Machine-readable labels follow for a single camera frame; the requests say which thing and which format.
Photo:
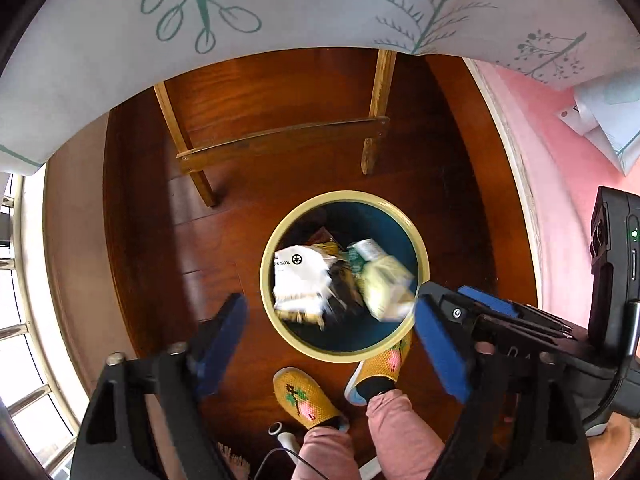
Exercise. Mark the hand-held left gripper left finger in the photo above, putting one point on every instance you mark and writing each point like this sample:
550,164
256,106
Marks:
225,350

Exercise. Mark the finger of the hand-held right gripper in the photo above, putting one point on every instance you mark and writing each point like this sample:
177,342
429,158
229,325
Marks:
452,305
492,300

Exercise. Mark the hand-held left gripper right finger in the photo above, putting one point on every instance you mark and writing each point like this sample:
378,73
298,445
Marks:
442,350

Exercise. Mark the pale yellow-green packet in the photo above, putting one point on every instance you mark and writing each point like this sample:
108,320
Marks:
385,285

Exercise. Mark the yellow-rimmed teal trash bin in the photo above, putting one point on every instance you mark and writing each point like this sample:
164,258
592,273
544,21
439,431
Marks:
350,342

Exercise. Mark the white paper packet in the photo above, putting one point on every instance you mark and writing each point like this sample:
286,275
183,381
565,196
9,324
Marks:
300,270

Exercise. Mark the person's right forearm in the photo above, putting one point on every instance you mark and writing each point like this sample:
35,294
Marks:
620,455

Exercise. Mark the yellow knitted slipper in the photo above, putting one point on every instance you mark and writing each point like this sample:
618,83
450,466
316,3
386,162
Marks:
385,365
305,395

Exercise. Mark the person's right leg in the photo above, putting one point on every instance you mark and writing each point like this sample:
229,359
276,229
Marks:
400,435

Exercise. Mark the person's leg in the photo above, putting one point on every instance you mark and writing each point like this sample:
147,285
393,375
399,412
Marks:
325,457
400,435

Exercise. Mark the green and white packet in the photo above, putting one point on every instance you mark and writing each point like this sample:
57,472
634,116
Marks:
362,252

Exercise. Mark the yellow-brown wrapper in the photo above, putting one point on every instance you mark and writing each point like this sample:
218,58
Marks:
325,242

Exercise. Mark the person's left leg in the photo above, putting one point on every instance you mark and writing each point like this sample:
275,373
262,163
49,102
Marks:
325,457

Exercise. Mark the pink bed sheet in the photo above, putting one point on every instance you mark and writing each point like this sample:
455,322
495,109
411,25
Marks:
550,160

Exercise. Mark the window with metal grille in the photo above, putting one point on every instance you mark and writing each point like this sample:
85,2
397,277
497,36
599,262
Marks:
17,310

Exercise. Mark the white leaf-print tablecloth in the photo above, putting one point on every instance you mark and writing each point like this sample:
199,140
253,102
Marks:
300,5

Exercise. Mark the wooden table frame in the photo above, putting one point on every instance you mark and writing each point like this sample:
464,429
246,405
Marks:
280,135

